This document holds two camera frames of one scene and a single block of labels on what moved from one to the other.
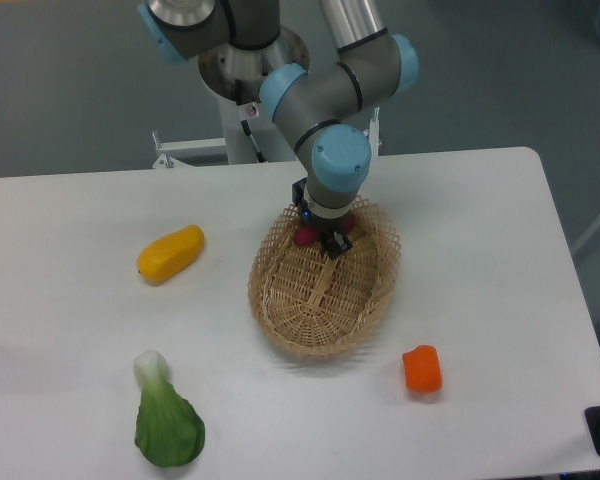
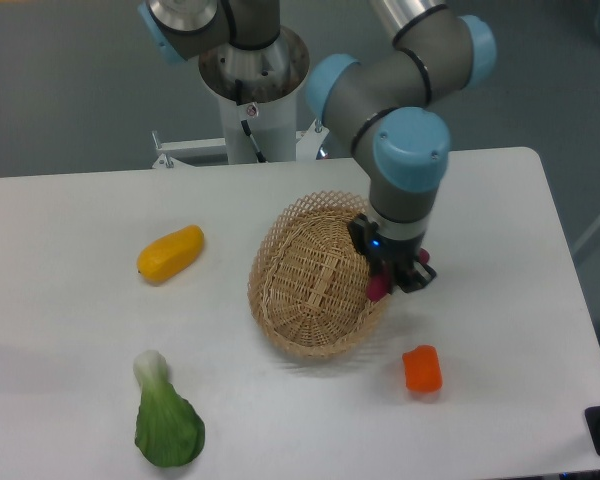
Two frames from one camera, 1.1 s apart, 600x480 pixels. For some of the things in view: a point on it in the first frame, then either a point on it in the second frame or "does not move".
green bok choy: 170,428 does not move
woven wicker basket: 316,304 does not move
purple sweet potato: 308,235 → 379,284
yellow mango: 169,256 does not move
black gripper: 324,226 → 396,255
